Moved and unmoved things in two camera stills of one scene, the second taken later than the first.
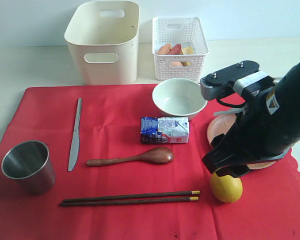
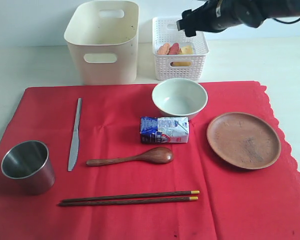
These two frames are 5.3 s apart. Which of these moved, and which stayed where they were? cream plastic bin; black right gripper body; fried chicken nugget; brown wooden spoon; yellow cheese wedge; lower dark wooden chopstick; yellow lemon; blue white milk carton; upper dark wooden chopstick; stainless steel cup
Moved: black right gripper body; yellow lemon
Stayed: upper dark wooden chopstick; stainless steel cup; brown wooden spoon; lower dark wooden chopstick; blue white milk carton; yellow cheese wedge; fried chicken nugget; cream plastic bin
